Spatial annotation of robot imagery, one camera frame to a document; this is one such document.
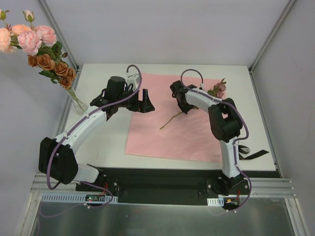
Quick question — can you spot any pink wrapping paper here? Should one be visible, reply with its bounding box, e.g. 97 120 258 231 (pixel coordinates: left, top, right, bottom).
125 73 222 163

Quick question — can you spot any mauve rose stem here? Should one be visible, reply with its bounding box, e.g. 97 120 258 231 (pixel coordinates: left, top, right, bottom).
160 78 226 130

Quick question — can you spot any orange brown rose stem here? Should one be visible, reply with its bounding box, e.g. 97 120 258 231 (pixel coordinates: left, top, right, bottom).
28 54 87 114

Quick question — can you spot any black ribbon gold lettering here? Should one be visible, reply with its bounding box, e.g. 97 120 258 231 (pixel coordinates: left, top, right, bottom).
238 145 269 160

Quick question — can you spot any light pink rose stem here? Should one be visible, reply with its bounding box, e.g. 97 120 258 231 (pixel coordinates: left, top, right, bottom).
49 40 84 111

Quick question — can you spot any pink carnation stem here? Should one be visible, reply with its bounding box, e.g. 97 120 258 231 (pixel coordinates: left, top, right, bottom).
16 26 84 111

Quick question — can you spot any peach rose stem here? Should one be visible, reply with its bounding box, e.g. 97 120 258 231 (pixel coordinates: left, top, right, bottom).
0 9 83 110

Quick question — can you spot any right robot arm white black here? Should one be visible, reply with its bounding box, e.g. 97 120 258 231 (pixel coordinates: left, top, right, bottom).
170 81 244 196

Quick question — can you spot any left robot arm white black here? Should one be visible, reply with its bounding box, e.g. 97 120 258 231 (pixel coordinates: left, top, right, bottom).
38 74 155 191

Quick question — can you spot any clear glass vase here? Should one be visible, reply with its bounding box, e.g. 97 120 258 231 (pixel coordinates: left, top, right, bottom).
67 87 88 115

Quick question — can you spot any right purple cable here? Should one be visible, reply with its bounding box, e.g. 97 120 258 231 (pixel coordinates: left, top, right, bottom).
180 69 252 214

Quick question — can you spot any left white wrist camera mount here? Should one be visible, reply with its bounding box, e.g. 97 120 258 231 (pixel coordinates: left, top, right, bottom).
126 72 140 88

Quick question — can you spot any left aluminium corner post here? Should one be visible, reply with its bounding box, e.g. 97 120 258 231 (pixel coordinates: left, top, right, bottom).
37 0 82 73

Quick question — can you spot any aluminium corner post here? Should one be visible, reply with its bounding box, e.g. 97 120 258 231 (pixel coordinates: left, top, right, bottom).
37 0 82 73
249 0 298 75

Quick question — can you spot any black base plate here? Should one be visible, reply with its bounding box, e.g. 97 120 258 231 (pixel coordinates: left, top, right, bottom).
45 165 283 207

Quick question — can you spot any right aluminium corner post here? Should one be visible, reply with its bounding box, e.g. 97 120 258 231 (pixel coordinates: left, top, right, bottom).
249 0 298 75

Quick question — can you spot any right white cable duct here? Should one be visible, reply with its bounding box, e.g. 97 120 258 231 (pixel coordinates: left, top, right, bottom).
207 197 224 207

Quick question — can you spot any white cable duct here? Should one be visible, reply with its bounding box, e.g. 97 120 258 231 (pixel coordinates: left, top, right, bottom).
207 197 224 207
41 193 118 204

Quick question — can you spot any left white cable duct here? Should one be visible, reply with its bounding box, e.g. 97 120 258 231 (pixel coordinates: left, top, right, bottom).
41 193 118 204

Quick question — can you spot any aluminium front rail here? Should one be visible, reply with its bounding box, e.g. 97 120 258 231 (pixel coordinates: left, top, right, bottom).
31 173 296 197

